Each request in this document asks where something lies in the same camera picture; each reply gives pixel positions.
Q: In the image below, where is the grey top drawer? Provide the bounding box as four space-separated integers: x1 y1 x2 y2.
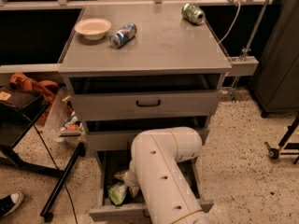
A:
70 75 220 121

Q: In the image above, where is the black and white sneaker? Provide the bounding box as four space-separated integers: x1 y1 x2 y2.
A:
0 191 24 217

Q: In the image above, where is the dark cabinet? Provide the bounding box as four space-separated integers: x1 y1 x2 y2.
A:
249 0 299 118

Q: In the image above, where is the green soda can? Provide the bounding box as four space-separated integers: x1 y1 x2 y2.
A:
181 3 206 25

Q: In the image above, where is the clear plastic bag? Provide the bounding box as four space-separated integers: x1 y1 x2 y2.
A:
44 87 86 148

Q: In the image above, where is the black wheeled stand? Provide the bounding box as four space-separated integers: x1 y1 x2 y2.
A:
264 115 299 164

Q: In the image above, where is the grey bottom drawer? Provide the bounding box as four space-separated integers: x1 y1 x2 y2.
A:
90 150 214 224

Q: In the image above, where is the orange cloth bag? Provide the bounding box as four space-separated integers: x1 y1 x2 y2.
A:
6 73 60 124

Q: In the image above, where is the blue soda can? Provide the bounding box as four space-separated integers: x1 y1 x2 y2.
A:
109 22 137 49

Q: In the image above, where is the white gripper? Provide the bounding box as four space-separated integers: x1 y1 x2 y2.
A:
113 161 140 198

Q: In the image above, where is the white paper bowl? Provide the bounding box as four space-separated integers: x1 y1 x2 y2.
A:
75 19 111 40

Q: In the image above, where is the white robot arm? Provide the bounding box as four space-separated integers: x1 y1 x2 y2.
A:
124 127 209 224

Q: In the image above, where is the black floor cable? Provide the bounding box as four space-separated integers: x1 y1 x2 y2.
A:
18 110 78 224

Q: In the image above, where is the green rice chip bag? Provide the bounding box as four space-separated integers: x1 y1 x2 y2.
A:
107 182 128 205

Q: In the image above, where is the grey drawer cabinet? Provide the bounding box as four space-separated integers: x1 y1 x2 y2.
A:
57 2 233 222

